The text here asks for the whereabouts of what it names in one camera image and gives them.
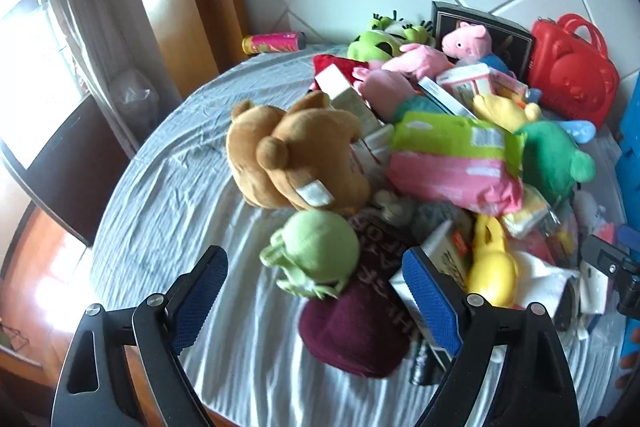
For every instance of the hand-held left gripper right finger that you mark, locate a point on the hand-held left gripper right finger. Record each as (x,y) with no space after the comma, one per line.
(431,302)

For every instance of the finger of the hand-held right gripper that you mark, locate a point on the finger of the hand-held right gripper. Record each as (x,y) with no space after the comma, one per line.
(607,264)

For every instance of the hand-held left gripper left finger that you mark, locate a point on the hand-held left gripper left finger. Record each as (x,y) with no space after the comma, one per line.
(196,304)

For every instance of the green plush doll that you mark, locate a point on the green plush doll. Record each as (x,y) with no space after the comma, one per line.
(317,247)

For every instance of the person's right hand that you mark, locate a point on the person's right hand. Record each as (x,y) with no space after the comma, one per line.
(628,363)

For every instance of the white box orange print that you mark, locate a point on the white box orange print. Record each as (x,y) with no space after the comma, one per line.
(450,252)

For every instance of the white tissue paper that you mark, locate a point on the white tissue paper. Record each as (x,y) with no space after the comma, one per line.
(542,279)

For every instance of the clear bag of small toys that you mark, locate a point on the clear bag of small toys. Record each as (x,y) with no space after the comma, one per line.
(547,227)

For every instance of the yellow plastic toy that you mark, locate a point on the yellow plastic toy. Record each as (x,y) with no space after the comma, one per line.
(492,267)

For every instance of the maroon knit hat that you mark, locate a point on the maroon knit hat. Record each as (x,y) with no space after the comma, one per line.
(357,332)

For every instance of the grey plush toy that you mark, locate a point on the grey plush toy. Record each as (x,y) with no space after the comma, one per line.
(430,214)

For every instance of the grey tablecloth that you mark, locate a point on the grey tablecloth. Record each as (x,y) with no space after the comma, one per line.
(190,187)

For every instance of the blue plastic bin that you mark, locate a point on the blue plastic bin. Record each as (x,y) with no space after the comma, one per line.
(631,147)

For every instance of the dark green plush toy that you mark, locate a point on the dark green plush toy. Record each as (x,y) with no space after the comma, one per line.
(552,157)

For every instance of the light blue plush piece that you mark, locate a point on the light blue plush piece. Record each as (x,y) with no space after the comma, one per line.
(580,131)

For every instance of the pink and green soft package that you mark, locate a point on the pink and green soft package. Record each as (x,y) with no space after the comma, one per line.
(450,167)

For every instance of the yellow plush toy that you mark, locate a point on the yellow plush toy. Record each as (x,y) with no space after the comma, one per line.
(502,109)

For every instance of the dark cabinet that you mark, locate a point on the dark cabinet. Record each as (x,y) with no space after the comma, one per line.
(65,167)

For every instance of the red plastic bear case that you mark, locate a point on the red plastic bear case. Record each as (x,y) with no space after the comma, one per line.
(575,77)

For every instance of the brown teddy bear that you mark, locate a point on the brown teddy bear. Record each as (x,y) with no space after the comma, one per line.
(300,134)

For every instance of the long white box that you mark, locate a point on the long white box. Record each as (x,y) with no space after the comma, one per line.
(445,97)

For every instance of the beige cardboard box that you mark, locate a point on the beige cardboard box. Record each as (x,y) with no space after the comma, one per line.
(357,109)

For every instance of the clear plastic bag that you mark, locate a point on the clear plastic bag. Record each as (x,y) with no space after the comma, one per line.
(134,99)

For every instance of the pink pig plush teal dress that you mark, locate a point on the pink pig plush teal dress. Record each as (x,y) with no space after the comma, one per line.
(387,87)

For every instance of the white box pink label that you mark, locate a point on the white box pink label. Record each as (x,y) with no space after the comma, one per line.
(470,82)

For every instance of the small white box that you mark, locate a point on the small white box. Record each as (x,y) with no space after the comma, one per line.
(332,81)

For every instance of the red plush cloth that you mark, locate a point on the red plush cloth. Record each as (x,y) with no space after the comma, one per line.
(332,61)

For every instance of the green frog plush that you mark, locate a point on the green frog plush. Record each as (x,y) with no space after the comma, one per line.
(372,44)

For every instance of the pink pig plush blue body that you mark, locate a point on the pink pig plush blue body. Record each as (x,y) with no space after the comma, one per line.
(465,39)

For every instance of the pink and yellow can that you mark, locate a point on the pink and yellow can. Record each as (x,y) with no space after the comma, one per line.
(275,43)

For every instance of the window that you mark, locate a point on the window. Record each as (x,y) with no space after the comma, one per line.
(35,57)

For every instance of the white curtain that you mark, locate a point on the white curtain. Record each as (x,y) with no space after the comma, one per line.
(95,7)

